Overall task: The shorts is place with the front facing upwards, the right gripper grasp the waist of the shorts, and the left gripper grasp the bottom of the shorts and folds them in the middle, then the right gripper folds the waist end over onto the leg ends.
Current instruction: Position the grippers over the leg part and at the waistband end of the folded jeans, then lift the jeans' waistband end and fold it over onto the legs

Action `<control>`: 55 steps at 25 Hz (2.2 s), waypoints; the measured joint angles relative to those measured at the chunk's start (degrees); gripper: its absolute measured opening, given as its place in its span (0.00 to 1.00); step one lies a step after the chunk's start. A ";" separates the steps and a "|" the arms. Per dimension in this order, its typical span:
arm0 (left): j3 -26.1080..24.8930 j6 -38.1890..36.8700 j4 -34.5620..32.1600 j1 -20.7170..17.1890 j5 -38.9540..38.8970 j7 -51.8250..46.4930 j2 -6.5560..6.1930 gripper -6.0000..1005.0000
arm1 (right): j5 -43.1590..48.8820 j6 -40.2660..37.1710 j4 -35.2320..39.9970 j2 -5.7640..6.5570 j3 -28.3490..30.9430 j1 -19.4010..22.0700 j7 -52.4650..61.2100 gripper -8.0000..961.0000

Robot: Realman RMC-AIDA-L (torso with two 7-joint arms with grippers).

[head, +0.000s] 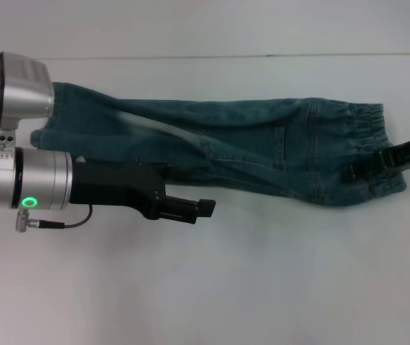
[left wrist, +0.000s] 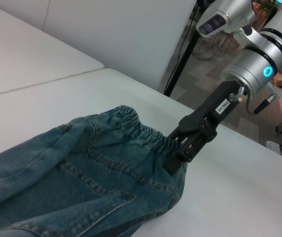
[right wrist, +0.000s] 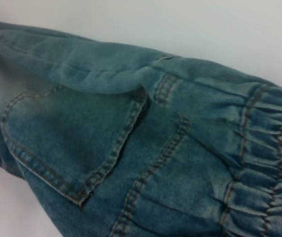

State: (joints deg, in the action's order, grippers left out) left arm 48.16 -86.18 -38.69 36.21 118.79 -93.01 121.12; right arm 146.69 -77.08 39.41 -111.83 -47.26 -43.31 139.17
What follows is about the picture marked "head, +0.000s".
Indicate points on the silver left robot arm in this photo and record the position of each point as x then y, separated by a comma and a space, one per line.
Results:
43, 176

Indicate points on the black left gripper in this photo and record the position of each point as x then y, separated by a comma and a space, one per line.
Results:
118, 183

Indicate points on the blue denim shorts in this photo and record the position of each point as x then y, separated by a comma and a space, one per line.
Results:
244, 136

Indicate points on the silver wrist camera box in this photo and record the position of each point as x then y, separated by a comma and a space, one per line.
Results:
21, 90

